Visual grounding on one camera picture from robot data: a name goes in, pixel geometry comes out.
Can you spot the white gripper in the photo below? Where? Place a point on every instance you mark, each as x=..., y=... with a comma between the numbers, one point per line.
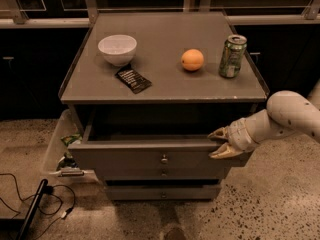
x=238, y=135

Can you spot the grey top drawer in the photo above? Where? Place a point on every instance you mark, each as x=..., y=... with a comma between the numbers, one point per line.
x=97, y=152

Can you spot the grey drawer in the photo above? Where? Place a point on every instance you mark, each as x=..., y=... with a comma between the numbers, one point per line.
x=162, y=173
x=196, y=192
x=97, y=152

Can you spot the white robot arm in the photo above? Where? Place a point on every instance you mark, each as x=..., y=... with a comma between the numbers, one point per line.
x=286, y=113

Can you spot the grey bottom drawer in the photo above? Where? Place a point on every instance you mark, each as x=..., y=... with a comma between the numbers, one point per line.
x=196, y=192

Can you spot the grey drawer cabinet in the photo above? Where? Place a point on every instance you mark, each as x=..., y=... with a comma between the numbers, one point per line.
x=179, y=102

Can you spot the grey middle drawer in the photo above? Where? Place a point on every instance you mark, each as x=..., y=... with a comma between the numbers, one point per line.
x=162, y=173

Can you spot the green soda can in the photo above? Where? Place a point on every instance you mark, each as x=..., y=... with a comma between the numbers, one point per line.
x=233, y=51

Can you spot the orange fruit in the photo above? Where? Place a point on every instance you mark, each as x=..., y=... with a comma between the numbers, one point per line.
x=192, y=60

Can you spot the black snack packet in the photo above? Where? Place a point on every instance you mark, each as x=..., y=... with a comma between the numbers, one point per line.
x=133, y=80

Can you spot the white ceramic bowl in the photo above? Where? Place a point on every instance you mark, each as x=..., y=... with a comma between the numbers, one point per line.
x=118, y=50

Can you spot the green chip bag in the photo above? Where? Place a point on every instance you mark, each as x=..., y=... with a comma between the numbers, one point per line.
x=67, y=140

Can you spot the clear plastic bin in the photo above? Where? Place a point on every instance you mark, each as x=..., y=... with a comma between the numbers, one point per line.
x=52, y=167

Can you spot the black flat bar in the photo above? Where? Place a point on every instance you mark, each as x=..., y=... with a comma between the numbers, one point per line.
x=32, y=210

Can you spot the metal railing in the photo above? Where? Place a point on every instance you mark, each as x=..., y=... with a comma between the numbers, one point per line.
x=238, y=12

